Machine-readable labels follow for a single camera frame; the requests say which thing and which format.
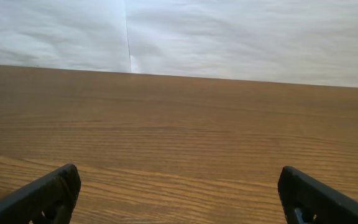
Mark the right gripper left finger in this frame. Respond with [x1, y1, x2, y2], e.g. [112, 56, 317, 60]
[0, 164, 82, 224]

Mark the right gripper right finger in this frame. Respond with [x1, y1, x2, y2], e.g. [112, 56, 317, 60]
[277, 166, 358, 224]

